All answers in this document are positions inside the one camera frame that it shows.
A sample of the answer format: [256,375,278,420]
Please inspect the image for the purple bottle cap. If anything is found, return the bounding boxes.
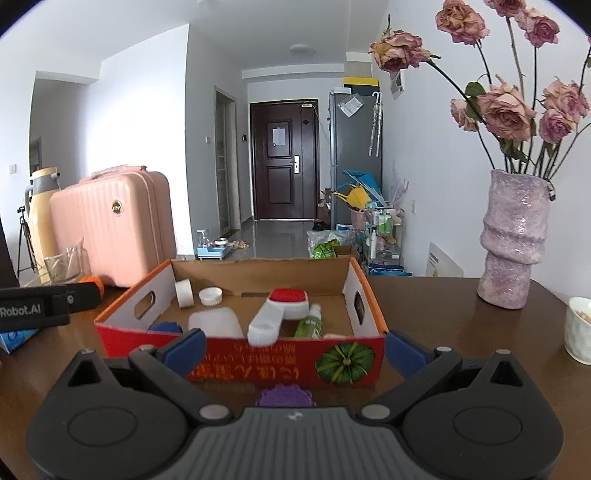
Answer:
[255,385,317,408]

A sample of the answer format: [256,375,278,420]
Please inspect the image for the dark brown door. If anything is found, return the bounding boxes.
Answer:
[249,99,319,221]

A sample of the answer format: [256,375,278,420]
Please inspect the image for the yellow and black box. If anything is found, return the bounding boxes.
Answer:
[344,76,380,92]

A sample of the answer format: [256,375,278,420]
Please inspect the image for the blue tray with bottles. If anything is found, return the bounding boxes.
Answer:
[196,228,234,261]

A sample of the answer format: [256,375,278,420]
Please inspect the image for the pink ceramic vase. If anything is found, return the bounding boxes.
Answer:
[477,169,555,310]

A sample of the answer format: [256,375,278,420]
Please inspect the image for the wire cart with bottles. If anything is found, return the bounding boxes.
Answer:
[358,208,406,273]

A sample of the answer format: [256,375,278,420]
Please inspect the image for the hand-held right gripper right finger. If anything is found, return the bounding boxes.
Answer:
[358,329,535,426]

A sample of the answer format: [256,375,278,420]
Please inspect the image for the red and white lint brush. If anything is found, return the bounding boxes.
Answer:
[247,288,309,347]

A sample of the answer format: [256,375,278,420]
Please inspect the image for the white tape roll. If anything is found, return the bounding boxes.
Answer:
[174,278,195,309]

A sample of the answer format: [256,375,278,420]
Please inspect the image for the pink suitcase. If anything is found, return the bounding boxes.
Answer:
[49,165,177,289]

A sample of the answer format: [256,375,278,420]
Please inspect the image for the white pill bottle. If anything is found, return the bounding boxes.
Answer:
[188,307,244,340]

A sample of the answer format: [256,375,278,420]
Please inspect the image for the white dried branches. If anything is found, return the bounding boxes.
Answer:
[390,159,410,204]

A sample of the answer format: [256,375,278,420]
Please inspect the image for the glass pitcher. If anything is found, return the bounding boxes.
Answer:
[21,237,93,287]

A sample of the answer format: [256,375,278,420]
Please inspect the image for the blue yellow plastic item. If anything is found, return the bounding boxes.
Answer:
[333,169,386,211]

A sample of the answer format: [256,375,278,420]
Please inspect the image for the red cardboard box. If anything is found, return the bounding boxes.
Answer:
[95,257,389,388]

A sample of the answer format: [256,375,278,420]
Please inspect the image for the clear folded umbrella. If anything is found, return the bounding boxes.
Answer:
[368,91,384,158]

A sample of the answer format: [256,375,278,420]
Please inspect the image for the grey refrigerator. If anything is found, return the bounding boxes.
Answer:
[329,90,384,232]

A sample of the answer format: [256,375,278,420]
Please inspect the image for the white textured cup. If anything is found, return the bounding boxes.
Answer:
[564,296,591,365]

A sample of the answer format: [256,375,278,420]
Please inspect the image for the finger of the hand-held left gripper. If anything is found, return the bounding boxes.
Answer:
[67,281,103,314]

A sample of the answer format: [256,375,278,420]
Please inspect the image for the green transparent bottle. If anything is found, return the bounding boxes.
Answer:
[294,304,324,339]

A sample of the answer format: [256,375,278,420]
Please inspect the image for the grey door frame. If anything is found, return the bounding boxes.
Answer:
[215,85,238,239]

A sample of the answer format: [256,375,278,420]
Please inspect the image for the green plastic bag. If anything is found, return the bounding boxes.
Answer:
[308,230,354,260]

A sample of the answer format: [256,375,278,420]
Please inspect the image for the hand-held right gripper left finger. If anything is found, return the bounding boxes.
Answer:
[55,329,234,426]

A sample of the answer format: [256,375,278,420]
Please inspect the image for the black tripod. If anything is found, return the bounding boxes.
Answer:
[17,207,36,278]

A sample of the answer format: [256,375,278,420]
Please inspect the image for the clear plastic packet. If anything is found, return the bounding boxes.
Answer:
[338,96,366,117]

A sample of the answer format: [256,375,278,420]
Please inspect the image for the blue tissue box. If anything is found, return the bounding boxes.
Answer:
[0,329,40,354]

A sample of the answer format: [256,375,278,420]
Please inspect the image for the white leaning board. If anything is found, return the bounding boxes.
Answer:
[427,242,464,278]

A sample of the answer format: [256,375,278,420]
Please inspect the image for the bunch of dried pink roses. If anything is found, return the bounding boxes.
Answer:
[368,0,591,179]

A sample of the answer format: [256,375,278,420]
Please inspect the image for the yellow thermos jug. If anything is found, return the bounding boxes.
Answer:
[24,167,61,284]

